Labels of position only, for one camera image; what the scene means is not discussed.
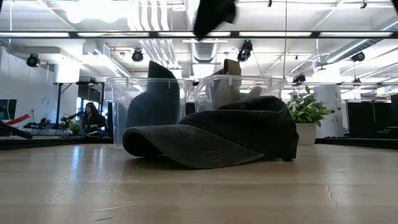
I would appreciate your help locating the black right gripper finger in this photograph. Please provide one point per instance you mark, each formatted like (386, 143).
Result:
(201, 31)

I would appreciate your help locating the dark grey cap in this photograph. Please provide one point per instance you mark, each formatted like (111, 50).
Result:
(224, 137)
(157, 99)

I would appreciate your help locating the black ceiling spotlight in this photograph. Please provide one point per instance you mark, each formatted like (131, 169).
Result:
(33, 60)
(358, 56)
(245, 50)
(299, 79)
(137, 55)

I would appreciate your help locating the clear plastic bin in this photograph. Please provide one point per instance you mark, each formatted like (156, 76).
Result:
(119, 102)
(270, 87)

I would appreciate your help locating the small green potted plant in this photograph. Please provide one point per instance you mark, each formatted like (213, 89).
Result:
(306, 109)

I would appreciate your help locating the person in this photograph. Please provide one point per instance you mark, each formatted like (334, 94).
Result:
(91, 119)

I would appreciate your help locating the white round column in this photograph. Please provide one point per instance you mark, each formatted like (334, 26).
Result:
(331, 109)

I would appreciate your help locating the small distant desk plant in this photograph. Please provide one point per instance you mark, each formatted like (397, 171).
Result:
(75, 128)

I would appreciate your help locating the black desk partition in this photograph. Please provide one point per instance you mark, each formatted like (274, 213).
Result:
(370, 118)

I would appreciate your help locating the red curved bar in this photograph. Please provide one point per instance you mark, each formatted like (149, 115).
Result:
(18, 119)

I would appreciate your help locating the grey ceiling air duct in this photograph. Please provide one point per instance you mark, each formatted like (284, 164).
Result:
(204, 51)

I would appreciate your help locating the black tall stand frame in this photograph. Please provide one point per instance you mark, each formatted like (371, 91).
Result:
(58, 102)

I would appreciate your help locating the black metal table frame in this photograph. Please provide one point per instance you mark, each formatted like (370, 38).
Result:
(46, 142)

